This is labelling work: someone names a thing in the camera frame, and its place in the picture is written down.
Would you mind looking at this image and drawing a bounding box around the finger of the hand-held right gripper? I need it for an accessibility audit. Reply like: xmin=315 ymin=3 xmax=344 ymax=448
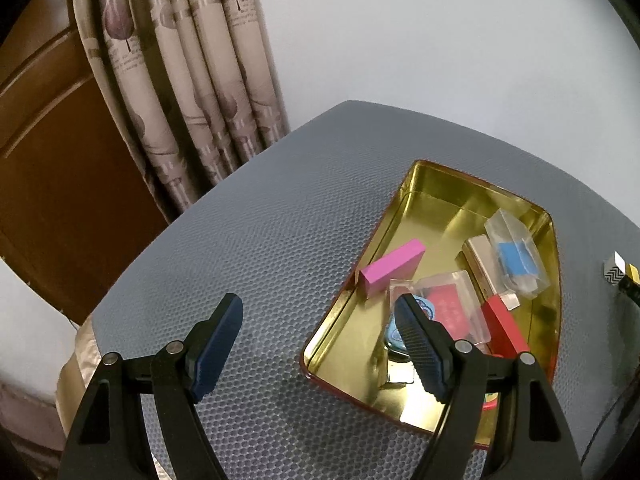
xmin=617 ymin=277 xmax=640 ymax=311

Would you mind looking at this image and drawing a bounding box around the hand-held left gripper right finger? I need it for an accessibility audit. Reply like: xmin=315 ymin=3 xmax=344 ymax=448
xmin=394 ymin=293 xmax=583 ymax=480

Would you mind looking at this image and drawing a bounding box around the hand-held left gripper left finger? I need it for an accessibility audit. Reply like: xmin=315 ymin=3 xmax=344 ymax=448
xmin=59 ymin=293 xmax=245 ymax=480

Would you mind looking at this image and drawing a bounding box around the round blue tin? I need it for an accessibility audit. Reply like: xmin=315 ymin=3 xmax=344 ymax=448
xmin=384 ymin=295 xmax=437 ymax=361

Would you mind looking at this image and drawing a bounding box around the white zebra striped cube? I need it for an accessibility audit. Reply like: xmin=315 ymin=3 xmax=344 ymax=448
xmin=602 ymin=251 xmax=628 ymax=286

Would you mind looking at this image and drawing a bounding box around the clear case with red card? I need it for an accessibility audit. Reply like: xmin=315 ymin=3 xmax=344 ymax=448
xmin=389 ymin=270 xmax=493 ymax=346

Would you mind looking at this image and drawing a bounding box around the red block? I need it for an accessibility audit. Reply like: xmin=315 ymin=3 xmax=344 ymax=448
xmin=481 ymin=296 xmax=531 ymax=358

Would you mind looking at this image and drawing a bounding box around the pink block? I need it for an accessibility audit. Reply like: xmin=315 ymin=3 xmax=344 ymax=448
xmin=359 ymin=239 xmax=427 ymax=300

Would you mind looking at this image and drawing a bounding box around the clear box with blue card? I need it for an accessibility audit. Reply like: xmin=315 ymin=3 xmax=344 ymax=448
xmin=484 ymin=208 xmax=548 ymax=301

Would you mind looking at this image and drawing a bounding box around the red tin box gold interior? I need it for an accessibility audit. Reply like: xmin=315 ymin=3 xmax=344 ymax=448
xmin=300 ymin=160 xmax=562 ymax=448

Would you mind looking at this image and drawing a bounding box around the beige satin cloth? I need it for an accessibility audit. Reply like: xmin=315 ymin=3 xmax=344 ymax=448
xmin=54 ymin=317 xmax=171 ymax=480

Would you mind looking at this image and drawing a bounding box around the brown wooden door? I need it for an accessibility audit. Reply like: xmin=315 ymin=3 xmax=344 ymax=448
xmin=0 ymin=0 xmax=171 ymax=326

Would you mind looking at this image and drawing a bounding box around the beige patterned curtain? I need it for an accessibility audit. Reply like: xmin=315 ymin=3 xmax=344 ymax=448
xmin=70 ymin=0 xmax=291 ymax=221

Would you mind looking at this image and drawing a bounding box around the black cable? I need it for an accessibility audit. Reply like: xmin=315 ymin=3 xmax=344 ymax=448
xmin=580 ymin=375 xmax=638 ymax=466

